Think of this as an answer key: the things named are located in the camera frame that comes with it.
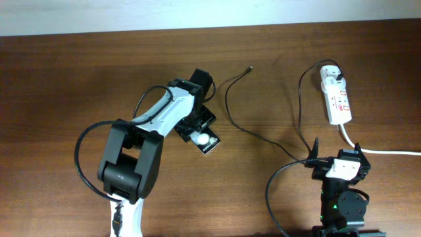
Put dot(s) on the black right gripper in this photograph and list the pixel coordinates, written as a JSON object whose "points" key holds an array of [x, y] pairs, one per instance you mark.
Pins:
{"points": [[364, 168]]}

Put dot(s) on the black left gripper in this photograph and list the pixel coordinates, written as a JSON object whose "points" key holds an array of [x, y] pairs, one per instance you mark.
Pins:
{"points": [[189, 127]]}

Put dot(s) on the black smartphone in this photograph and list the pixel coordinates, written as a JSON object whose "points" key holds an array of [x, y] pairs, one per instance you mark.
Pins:
{"points": [[198, 131]]}

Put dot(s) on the white power strip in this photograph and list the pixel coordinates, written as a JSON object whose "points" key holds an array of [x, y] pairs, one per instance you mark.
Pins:
{"points": [[337, 104]]}

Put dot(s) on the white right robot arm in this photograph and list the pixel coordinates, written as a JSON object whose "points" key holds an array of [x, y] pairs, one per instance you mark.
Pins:
{"points": [[342, 206]]}

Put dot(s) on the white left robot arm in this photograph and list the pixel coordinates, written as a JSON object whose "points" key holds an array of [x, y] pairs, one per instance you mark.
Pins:
{"points": [[130, 164]]}

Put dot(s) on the white USB charger adapter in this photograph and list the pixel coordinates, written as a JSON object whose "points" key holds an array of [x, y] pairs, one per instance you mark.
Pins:
{"points": [[332, 78]]}

